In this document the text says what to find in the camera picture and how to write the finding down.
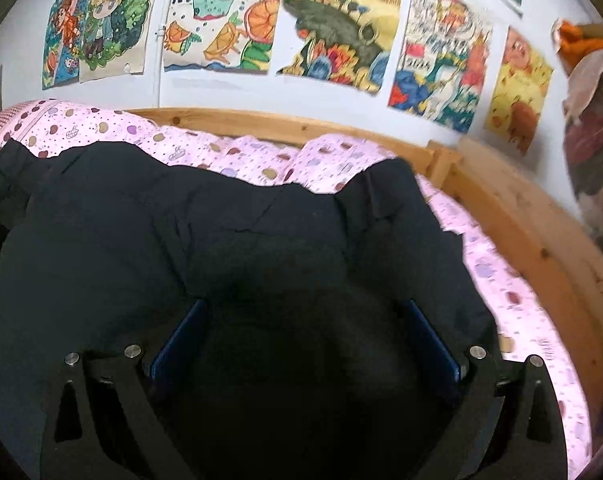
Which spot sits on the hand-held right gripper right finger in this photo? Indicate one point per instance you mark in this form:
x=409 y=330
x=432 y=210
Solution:
x=431 y=345

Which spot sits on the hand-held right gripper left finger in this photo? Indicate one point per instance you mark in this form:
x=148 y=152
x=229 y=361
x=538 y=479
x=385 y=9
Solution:
x=176 y=345

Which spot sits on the black padded jacket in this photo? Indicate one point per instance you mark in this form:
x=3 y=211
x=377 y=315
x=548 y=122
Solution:
x=231 y=240

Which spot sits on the pink dotted bed sheet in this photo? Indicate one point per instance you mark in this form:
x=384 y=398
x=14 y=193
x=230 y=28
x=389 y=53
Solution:
x=521 y=310

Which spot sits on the wooden bed frame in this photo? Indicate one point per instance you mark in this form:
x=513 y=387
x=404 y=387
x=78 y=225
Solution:
x=521 y=210

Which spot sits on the yellow pig wall poster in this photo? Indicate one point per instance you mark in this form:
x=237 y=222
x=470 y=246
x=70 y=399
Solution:
x=519 y=95

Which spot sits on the dragon and buildings wall poster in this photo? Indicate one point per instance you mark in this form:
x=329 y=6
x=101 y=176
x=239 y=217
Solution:
x=441 y=60

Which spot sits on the orange slices wall poster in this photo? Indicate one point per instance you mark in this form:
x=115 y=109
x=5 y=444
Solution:
x=221 y=25

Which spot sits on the landscape wall poster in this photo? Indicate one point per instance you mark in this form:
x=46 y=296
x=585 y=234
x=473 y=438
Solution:
x=341 y=25

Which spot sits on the orange-haired figure wall poster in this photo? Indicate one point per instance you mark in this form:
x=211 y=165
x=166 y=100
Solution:
x=64 y=30

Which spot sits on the blond figure wall poster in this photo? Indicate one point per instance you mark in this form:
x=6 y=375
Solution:
x=111 y=15

